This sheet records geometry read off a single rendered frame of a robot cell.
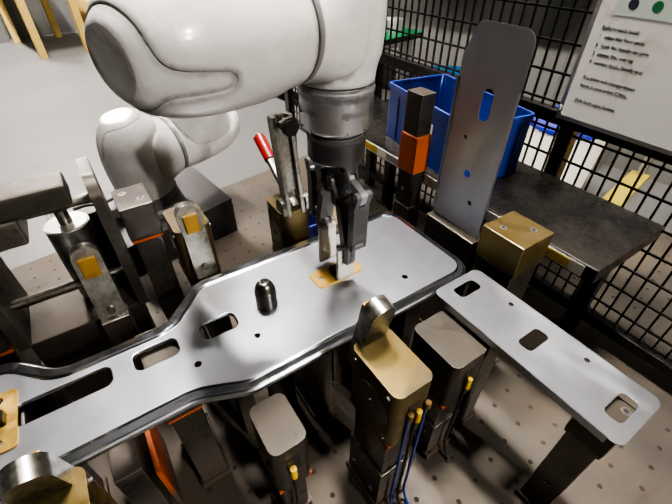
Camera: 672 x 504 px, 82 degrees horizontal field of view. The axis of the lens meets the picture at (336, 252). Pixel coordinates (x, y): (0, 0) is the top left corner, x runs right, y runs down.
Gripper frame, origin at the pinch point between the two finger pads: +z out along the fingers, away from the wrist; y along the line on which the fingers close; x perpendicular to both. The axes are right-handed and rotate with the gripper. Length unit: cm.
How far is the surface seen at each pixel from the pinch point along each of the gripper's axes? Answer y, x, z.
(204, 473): 5.7, -29.9, 30.4
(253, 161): -237, 77, 105
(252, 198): -76, 15, 35
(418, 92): -15.6, 29.1, -15.4
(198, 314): -3.6, -22.0, 4.5
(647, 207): -29, 270, 104
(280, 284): -2.6, -9.0, 4.5
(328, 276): 0.3, -1.7, 4.2
